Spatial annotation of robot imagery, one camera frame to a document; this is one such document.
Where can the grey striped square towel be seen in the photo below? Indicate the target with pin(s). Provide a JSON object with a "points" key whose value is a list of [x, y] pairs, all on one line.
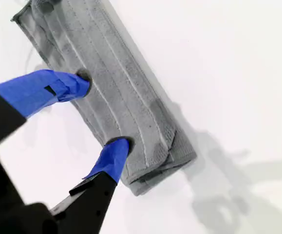
{"points": [[121, 80]]}

